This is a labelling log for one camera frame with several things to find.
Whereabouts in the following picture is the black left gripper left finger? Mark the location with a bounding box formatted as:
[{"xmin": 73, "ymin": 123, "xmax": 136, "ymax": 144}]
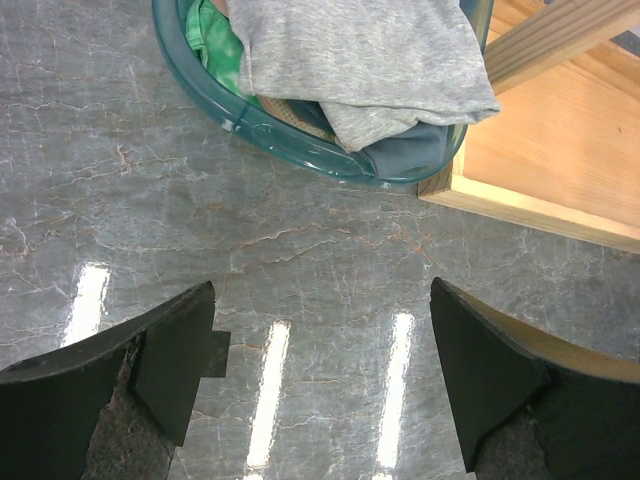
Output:
[{"xmin": 1, "ymin": 282, "xmax": 215, "ymax": 479}]

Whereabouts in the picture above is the wooden clothes rack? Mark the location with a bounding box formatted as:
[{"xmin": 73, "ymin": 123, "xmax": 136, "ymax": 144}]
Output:
[{"xmin": 418, "ymin": 1, "xmax": 639, "ymax": 253}]

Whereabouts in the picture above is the teal plastic basin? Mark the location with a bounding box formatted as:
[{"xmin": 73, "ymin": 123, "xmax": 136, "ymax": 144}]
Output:
[{"xmin": 151, "ymin": 0, "xmax": 467, "ymax": 188}]

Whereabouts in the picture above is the blue-grey garment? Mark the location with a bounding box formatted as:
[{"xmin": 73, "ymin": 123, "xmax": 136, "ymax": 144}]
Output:
[{"xmin": 285, "ymin": 100, "xmax": 449, "ymax": 179}]

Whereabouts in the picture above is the black square tape marker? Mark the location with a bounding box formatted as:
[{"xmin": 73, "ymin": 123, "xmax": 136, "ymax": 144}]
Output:
[{"xmin": 201, "ymin": 330, "xmax": 231, "ymax": 378}]

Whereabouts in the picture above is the grey t-shirt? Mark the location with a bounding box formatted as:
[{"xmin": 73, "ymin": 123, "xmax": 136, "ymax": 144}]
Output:
[{"xmin": 227, "ymin": 1, "xmax": 500, "ymax": 152}]

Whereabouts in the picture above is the green tie-dye garment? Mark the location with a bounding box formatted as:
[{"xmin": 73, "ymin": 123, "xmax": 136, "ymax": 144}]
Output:
[{"xmin": 185, "ymin": 1, "xmax": 261, "ymax": 108}]

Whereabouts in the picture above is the beige mesh garment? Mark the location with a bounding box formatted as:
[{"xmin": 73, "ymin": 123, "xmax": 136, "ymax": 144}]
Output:
[{"xmin": 258, "ymin": 96, "xmax": 336, "ymax": 143}]

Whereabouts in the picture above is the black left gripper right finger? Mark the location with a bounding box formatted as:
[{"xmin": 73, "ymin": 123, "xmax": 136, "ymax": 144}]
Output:
[{"xmin": 430, "ymin": 278, "xmax": 639, "ymax": 479}]

